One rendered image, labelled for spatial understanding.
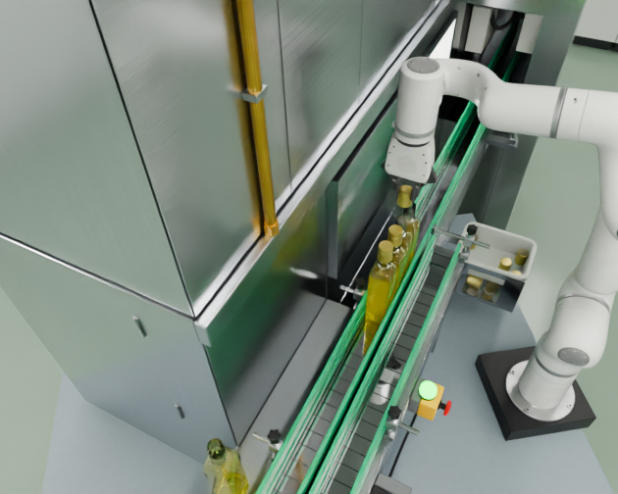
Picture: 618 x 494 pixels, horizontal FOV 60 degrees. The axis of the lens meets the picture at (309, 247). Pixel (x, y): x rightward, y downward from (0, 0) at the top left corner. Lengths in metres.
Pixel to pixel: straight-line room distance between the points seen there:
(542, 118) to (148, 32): 0.70
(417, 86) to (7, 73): 0.69
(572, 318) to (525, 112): 0.53
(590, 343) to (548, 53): 1.17
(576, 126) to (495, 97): 0.15
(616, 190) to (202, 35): 0.74
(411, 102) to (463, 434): 0.99
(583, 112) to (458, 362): 0.98
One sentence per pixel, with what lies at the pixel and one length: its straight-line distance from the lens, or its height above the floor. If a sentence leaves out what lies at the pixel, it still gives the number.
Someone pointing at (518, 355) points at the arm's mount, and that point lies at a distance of 1.79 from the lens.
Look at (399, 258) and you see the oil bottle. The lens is 1.35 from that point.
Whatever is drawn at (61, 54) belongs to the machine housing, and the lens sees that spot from 0.63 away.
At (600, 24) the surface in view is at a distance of 5.14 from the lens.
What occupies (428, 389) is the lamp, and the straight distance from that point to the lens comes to 1.42.
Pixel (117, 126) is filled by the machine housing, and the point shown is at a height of 1.92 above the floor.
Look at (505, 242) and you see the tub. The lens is 1.84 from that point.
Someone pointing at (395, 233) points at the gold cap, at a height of 1.33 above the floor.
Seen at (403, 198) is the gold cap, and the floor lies 1.40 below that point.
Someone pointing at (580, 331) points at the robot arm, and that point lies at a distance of 1.35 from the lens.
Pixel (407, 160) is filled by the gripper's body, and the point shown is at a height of 1.52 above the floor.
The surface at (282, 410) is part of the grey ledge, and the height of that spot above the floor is 1.05.
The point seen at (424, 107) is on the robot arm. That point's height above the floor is 1.66.
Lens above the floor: 2.27
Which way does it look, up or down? 48 degrees down
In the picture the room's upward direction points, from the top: 3 degrees counter-clockwise
